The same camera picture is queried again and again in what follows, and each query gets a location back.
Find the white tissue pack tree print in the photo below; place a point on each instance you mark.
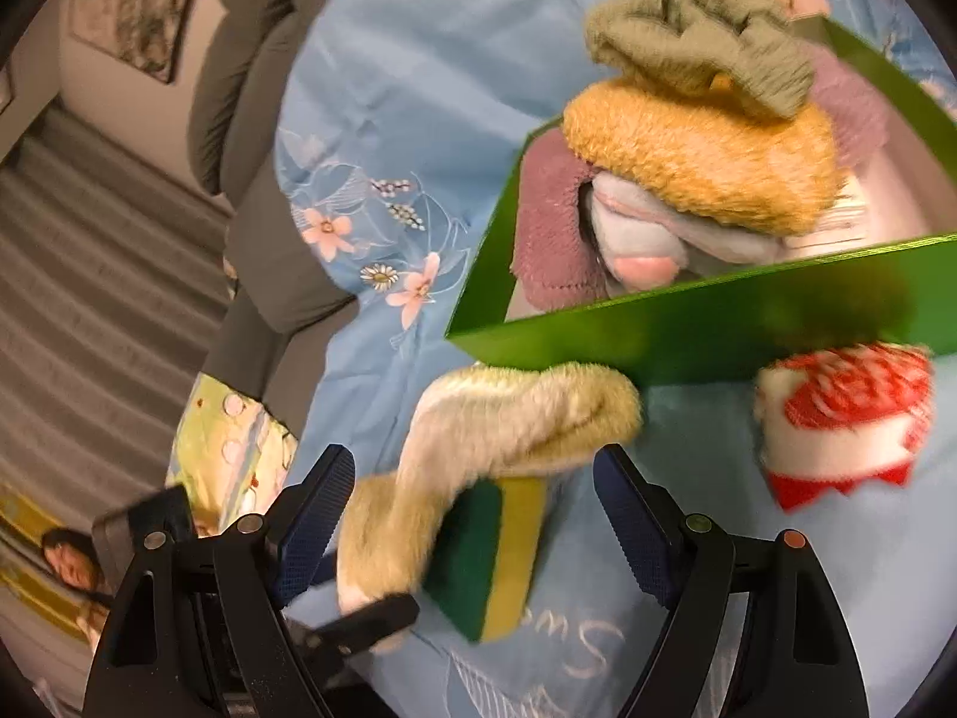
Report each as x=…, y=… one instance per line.
x=848, y=221

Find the cream and yellow towel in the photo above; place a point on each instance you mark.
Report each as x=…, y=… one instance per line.
x=508, y=419

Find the yellow printed poster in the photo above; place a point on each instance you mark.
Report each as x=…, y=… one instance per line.
x=60, y=561

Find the light blue floral bed sheet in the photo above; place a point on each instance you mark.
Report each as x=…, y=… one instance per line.
x=419, y=90

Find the purple cloth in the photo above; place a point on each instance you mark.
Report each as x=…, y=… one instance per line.
x=852, y=120

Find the grey sofa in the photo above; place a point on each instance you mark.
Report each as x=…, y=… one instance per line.
x=254, y=52

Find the cartoon printed cloth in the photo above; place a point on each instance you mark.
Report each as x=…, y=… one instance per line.
x=224, y=434

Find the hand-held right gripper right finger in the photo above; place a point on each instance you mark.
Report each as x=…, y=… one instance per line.
x=635, y=531

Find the framed ink wall picture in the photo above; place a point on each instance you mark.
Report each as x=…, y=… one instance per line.
x=142, y=7

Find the yellow fluffy cloth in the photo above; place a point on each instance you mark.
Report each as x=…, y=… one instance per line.
x=695, y=149

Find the sage green cloth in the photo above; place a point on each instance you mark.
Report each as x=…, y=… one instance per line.
x=710, y=45

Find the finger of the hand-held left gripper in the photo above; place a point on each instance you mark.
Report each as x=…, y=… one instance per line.
x=138, y=527
x=359, y=624

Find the grey ribbed blanket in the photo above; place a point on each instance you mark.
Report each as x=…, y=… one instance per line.
x=97, y=277

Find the green cardboard box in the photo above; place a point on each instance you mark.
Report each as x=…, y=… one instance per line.
x=673, y=329

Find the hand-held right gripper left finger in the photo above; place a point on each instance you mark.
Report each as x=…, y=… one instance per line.
x=318, y=523

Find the green and yellow sponge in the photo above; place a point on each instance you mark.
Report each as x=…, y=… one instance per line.
x=478, y=561

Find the red small packet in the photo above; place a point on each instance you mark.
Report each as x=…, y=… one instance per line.
x=837, y=449

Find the pink and grey cloth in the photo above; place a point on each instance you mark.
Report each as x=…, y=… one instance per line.
x=546, y=239

